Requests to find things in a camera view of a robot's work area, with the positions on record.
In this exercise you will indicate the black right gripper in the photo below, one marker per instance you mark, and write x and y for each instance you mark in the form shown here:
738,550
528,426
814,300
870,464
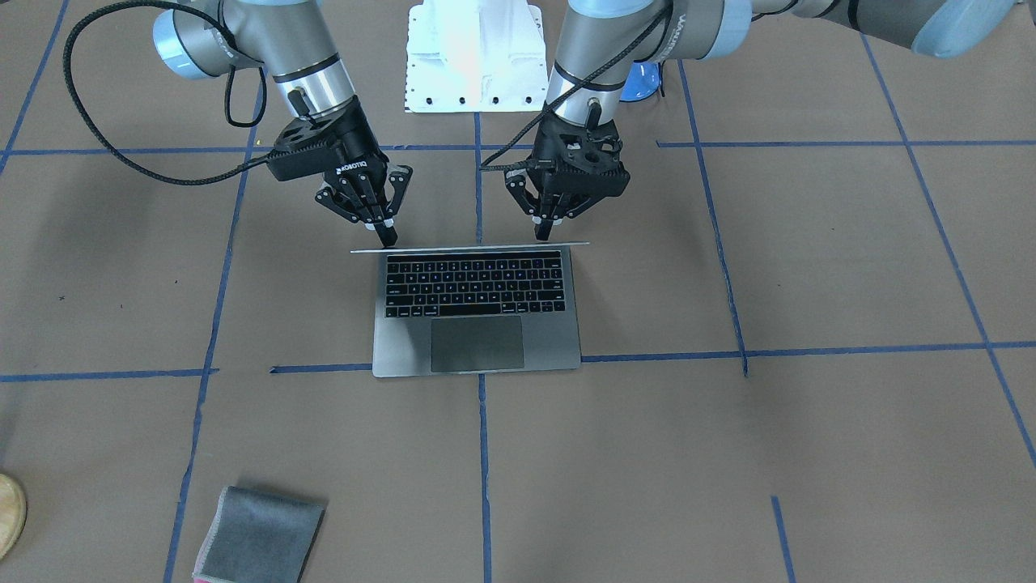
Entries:
354,148

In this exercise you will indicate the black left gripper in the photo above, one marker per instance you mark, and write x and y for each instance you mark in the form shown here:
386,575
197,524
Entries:
522,192

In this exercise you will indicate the silver grey laptop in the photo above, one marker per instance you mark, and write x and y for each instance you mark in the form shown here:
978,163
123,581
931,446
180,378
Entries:
476,309

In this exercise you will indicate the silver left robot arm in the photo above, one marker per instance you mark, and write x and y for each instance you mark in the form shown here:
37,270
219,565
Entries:
600,40

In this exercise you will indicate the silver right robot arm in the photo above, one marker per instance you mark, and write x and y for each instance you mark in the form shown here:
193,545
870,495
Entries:
289,40

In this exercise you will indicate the blue desk lamp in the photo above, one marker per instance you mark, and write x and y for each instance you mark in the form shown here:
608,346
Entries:
645,79

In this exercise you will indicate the grey folded cloth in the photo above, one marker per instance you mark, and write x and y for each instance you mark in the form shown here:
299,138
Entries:
257,536

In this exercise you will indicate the wooden mug tree stand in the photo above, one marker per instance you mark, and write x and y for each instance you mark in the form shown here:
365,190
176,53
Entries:
14,512

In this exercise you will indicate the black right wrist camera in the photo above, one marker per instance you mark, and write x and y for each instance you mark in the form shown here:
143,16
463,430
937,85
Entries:
305,148

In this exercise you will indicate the white camera mast with base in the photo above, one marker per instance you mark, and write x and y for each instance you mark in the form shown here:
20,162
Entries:
475,56

